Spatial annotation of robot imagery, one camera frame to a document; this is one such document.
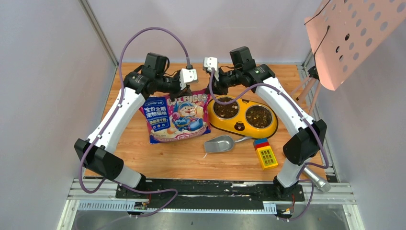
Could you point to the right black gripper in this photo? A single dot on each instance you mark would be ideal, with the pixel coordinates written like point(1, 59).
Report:
point(219, 86)

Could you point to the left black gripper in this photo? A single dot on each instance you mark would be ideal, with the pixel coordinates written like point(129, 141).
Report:
point(177, 85)

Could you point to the cat food bag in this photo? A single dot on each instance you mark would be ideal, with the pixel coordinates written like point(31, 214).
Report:
point(172, 120)

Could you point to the metal food scoop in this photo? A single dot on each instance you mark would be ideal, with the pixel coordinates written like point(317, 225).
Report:
point(222, 143)

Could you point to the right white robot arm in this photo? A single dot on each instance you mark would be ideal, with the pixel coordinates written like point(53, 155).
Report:
point(307, 134)

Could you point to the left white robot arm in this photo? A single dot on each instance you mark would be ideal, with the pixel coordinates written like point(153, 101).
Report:
point(96, 152)

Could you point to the yellow double pet bowl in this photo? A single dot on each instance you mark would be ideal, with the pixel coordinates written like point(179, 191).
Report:
point(239, 125)

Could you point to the colourful toy brick block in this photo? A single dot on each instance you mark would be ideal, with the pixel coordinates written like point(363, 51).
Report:
point(265, 154)

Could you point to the pink perforated music stand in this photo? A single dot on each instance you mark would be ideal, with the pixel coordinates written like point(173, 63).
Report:
point(357, 52)

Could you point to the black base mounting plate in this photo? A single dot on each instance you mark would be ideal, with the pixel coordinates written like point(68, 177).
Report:
point(213, 195)

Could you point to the silver microphone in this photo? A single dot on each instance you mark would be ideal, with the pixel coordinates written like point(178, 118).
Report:
point(322, 184)

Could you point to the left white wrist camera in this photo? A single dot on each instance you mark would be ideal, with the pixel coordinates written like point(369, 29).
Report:
point(187, 77)

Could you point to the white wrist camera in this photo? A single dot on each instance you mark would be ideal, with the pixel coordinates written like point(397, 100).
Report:
point(187, 77)
point(210, 64)

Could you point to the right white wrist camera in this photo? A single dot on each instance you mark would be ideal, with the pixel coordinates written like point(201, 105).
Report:
point(210, 64)

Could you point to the aluminium frame rail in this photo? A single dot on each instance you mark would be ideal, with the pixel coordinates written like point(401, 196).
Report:
point(104, 199)

